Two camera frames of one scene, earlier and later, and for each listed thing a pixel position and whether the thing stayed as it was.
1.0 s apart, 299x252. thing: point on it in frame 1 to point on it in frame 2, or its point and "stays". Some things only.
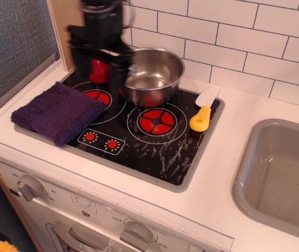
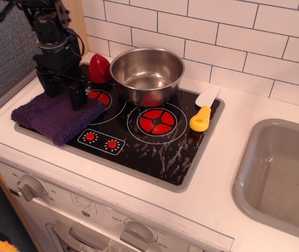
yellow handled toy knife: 200,122 stays
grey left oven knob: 30,187 stays
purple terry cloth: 60,111 stays
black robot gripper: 102,32 to 61,55
